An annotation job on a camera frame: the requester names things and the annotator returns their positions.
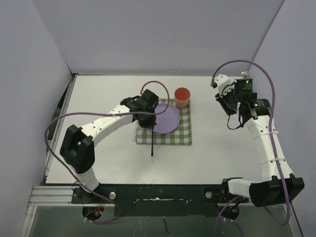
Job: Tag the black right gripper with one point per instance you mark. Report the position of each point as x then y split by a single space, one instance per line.
222 101

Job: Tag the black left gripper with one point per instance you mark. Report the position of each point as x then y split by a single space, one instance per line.
148 124

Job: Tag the purple plastic plate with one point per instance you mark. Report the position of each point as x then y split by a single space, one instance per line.
167 121

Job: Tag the silver metal fork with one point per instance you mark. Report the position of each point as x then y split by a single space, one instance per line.
143 132

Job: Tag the orange plastic cup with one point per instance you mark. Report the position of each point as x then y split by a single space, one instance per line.
181 97

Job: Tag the purple plastic spoon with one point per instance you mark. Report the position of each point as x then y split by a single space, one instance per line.
152 143

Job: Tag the green white checkered cloth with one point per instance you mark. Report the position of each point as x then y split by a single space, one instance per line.
182 135

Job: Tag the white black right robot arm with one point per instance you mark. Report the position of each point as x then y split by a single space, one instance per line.
266 193

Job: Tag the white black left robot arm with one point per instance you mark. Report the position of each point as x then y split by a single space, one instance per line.
78 145

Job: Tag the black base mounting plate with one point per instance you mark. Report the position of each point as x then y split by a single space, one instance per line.
156 209

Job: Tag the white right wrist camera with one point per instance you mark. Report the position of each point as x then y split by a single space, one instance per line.
223 84

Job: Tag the aluminium front frame rail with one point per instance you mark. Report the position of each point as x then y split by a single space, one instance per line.
120 193

